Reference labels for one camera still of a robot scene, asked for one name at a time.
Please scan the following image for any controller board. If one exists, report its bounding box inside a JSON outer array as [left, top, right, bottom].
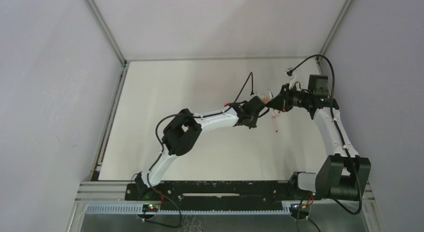
[[289, 204, 311, 220], [142, 203, 160, 212]]

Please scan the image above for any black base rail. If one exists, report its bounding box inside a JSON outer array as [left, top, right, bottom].
[[124, 178, 322, 213]]

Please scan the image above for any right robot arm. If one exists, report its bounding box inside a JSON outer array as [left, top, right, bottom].
[[266, 75, 371, 201]]

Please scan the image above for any left controller board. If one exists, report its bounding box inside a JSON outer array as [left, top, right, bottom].
[[142, 203, 160, 212]]

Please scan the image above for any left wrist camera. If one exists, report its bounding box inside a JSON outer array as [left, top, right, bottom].
[[254, 92, 266, 102]]

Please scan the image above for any white pen black tip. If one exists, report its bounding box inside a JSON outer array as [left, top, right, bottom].
[[268, 89, 273, 101]]

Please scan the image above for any right controller board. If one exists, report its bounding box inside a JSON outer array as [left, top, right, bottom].
[[289, 204, 311, 220]]

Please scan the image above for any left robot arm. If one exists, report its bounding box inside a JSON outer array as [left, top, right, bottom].
[[134, 95, 270, 196]]

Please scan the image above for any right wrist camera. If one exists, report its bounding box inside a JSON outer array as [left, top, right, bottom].
[[286, 67, 297, 82]]

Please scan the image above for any white pen red tip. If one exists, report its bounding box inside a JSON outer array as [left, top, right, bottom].
[[271, 110, 278, 133]]

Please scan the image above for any perforated metal strip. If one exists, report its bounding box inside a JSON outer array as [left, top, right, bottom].
[[85, 203, 292, 215]]

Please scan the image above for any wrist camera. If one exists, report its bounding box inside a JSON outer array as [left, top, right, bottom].
[[286, 67, 297, 82], [254, 92, 266, 102]]

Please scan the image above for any right camera cable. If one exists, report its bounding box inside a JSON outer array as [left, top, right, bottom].
[[288, 54, 364, 215]]

